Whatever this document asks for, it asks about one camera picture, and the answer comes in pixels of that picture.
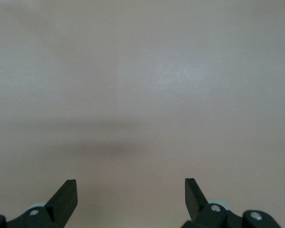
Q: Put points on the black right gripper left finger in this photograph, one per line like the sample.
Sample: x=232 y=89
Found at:
x=61 y=204

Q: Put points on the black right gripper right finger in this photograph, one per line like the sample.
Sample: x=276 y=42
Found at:
x=196 y=204

